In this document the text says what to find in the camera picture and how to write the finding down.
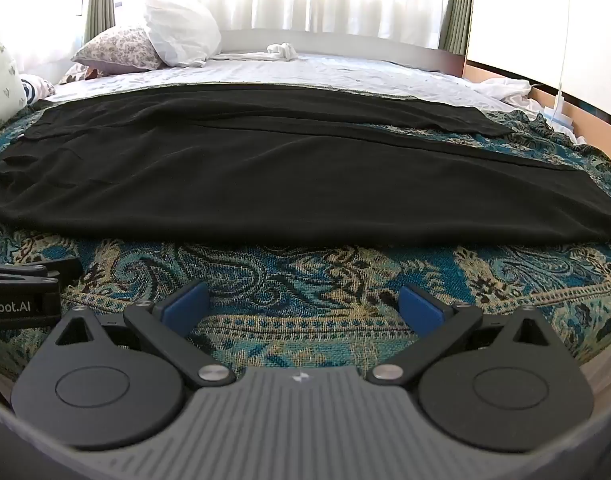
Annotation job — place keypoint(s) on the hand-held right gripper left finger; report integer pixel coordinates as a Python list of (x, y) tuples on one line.
[(186, 306)]

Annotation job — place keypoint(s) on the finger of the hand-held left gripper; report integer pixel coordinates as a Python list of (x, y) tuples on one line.
[(40, 267)]

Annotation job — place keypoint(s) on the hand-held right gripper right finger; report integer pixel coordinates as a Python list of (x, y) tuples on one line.
[(421, 306)]

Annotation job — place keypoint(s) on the black pants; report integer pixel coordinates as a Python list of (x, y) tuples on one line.
[(285, 175)]

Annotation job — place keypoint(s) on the teal paisley blanket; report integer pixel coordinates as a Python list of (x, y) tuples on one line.
[(310, 280)]

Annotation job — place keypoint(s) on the dark and white patterned cushion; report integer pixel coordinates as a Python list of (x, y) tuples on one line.
[(35, 87)]

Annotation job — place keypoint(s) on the pale green leaf-print pillow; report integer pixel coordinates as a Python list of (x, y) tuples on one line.
[(0, 85)]

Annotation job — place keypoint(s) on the floral pillow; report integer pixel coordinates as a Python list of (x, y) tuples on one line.
[(118, 50), (75, 72)]

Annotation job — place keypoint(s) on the large white crumpled cloth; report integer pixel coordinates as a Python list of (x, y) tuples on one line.
[(505, 91)]

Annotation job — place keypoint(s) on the white bed sheet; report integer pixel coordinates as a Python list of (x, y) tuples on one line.
[(335, 72)]

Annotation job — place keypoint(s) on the grey headboard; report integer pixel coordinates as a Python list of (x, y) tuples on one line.
[(385, 50)]

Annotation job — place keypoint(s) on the small white crumpled cloth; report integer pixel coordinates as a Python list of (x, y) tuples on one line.
[(281, 51)]

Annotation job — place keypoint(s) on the white pillow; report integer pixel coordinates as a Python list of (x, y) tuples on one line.
[(183, 32)]

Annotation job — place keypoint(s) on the green curtain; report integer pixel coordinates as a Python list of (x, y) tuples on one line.
[(458, 5), (99, 0)]

